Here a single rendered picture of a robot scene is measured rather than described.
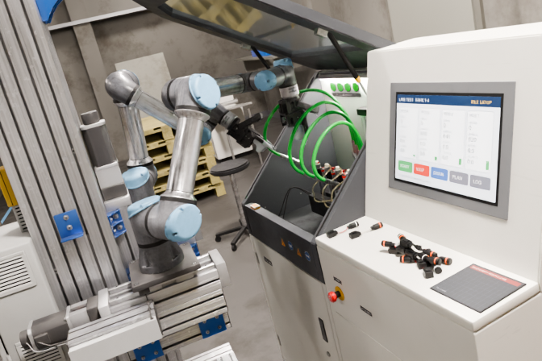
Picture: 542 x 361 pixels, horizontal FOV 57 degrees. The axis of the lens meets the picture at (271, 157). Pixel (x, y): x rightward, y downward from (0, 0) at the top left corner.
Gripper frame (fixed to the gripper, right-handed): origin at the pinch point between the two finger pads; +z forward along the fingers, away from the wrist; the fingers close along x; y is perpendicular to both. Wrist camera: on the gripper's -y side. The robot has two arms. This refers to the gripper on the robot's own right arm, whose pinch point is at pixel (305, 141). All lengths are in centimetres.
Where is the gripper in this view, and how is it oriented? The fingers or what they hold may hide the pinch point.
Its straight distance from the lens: 208.4
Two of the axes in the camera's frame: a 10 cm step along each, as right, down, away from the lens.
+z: 2.4, 9.4, 2.5
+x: 4.3, 1.3, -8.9
